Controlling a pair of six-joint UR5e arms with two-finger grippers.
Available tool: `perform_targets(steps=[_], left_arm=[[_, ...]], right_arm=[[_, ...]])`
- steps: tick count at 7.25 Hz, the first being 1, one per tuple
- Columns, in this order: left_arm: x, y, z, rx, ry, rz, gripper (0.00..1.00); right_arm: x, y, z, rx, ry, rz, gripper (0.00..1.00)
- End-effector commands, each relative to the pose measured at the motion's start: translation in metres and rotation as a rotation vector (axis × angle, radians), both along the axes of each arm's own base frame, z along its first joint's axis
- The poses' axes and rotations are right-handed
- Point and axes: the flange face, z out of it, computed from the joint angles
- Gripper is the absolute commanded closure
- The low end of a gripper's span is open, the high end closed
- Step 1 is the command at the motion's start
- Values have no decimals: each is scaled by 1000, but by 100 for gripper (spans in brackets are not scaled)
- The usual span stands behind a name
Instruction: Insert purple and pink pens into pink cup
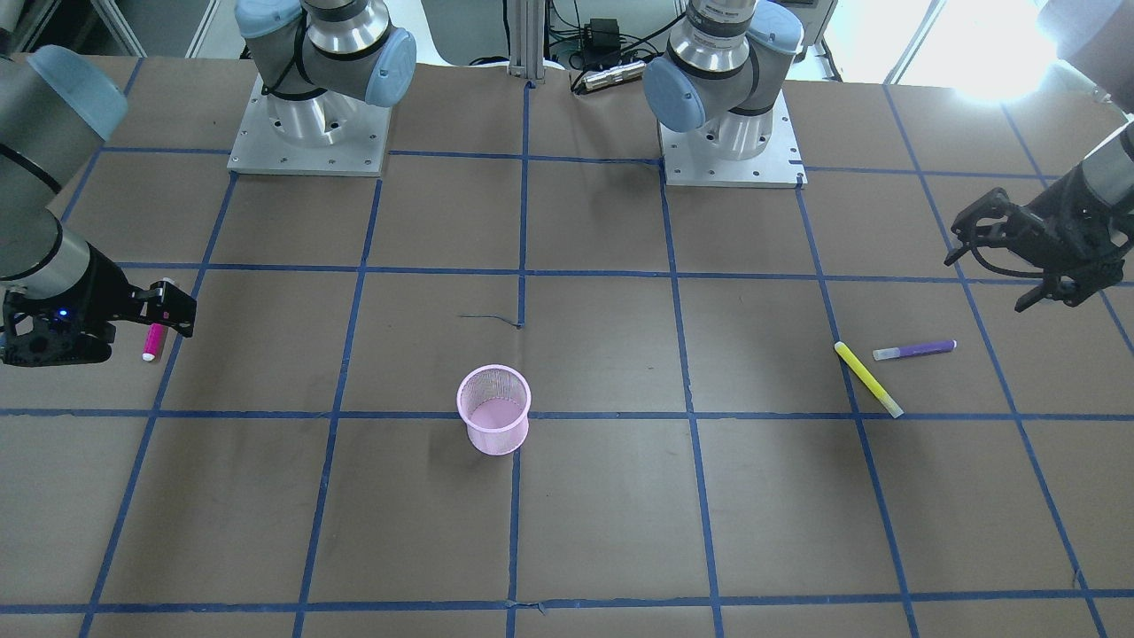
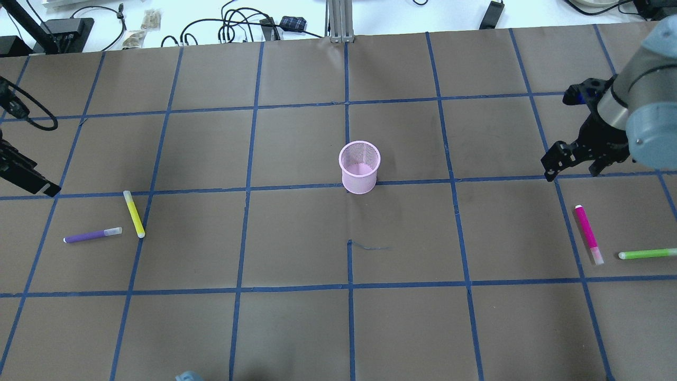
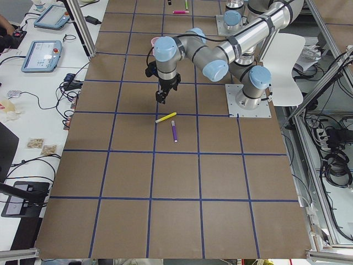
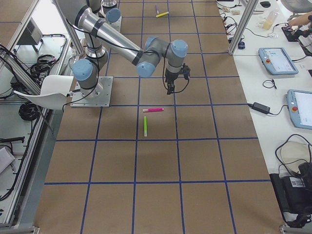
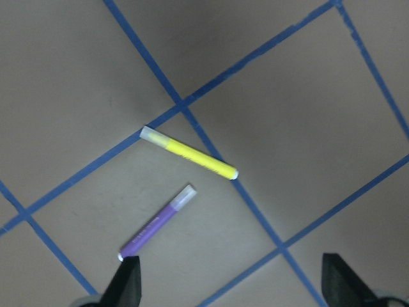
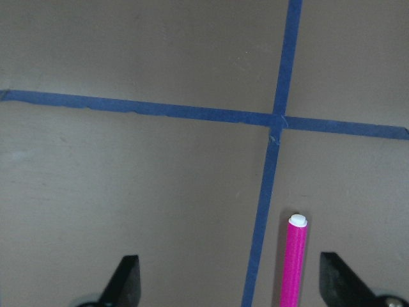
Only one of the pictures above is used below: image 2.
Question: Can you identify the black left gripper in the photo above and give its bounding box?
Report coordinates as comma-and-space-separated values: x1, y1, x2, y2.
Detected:
1, 132, 61, 197

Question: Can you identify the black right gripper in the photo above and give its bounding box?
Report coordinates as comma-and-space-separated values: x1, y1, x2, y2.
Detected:
540, 77, 629, 183

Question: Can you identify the purple marker pen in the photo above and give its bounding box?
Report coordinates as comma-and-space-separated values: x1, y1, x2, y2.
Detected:
63, 226, 123, 244

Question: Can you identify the pink marker pen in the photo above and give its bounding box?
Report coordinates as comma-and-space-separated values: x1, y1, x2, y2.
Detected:
574, 204, 605, 266

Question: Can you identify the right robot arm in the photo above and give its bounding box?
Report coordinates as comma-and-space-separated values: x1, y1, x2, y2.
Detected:
540, 15, 676, 182

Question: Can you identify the pink mesh cup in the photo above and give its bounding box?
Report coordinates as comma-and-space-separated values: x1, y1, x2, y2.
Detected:
338, 140, 381, 195

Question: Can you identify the yellow marker pen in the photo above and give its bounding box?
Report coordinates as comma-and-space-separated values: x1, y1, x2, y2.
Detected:
123, 190, 145, 239

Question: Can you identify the green marker pen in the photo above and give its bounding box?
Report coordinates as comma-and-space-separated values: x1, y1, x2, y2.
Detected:
617, 248, 677, 260

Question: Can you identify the black power adapter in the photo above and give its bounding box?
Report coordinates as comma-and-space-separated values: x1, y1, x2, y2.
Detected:
479, 1, 505, 30

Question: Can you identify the snack bag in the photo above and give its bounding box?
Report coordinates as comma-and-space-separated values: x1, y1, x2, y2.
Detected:
140, 8, 162, 31
121, 30, 147, 50

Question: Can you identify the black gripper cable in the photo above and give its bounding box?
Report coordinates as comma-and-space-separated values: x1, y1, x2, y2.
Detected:
0, 76, 59, 131

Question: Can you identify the aluminium frame post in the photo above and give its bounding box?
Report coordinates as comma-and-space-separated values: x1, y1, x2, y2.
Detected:
325, 0, 355, 43

